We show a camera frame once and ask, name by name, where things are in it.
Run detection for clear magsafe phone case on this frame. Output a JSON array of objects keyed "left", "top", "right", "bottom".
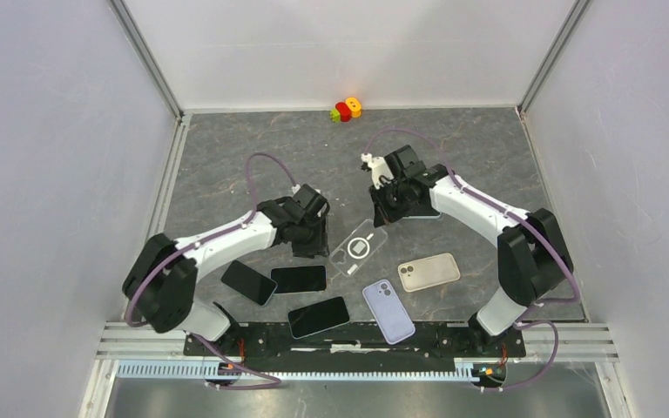
[{"left": 329, "top": 219, "right": 388, "bottom": 277}]

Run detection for light blue phone case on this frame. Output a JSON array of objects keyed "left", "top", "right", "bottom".
[{"left": 404, "top": 208, "right": 442, "bottom": 219}]

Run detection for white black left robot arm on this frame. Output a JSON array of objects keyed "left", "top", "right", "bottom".
[{"left": 122, "top": 184, "right": 330, "bottom": 355}]

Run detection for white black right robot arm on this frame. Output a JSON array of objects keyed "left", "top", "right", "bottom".
[{"left": 361, "top": 145, "right": 573, "bottom": 355}]

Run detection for beige translucent phone case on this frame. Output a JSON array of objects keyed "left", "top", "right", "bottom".
[{"left": 397, "top": 253, "right": 461, "bottom": 293}]

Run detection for lilac phone case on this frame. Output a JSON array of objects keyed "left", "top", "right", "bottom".
[{"left": 362, "top": 280, "right": 416, "bottom": 345}]

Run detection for black smartphone middle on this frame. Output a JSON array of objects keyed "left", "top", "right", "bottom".
[{"left": 270, "top": 265, "right": 327, "bottom": 294}]

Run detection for black smartphone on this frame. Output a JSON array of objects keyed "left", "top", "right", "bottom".
[
  {"left": 287, "top": 296, "right": 350, "bottom": 340},
  {"left": 270, "top": 265, "right": 327, "bottom": 294},
  {"left": 220, "top": 260, "right": 278, "bottom": 307}
]

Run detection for black smartphone leftmost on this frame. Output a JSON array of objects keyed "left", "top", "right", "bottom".
[{"left": 220, "top": 260, "right": 278, "bottom": 307}]

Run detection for black smartphone front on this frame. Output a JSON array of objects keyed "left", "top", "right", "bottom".
[{"left": 287, "top": 296, "right": 350, "bottom": 340}]

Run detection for colourful toy blocks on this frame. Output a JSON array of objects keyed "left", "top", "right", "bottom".
[{"left": 329, "top": 97, "right": 362, "bottom": 123}]

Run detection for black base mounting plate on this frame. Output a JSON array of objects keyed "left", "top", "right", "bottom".
[{"left": 216, "top": 321, "right": 526, "bottom": 372}]

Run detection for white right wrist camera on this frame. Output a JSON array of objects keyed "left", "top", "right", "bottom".
[{"left": 361, "top": 153, "right": 394, "bottom": 190}]

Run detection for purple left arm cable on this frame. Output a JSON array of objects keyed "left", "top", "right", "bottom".
[{"left": 124, "top": 152, "right": 301, "bottom": 391}]

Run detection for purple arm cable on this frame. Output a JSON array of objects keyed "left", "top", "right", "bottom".
[
  {"left": 363, "top": 127, "right": 582, "bottom": 394},
  {"left": 124, "top": 152, "right": 301, "bottom": 391}
]

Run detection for light blue toothed rail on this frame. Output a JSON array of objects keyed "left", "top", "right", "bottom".
[{"left": 116, "top": 360, "right": 479, "bottom": 383}]

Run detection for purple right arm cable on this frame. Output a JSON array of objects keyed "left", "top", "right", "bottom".
[{"left": 363, "top": 127, "right": 582, "bottom": 394}]

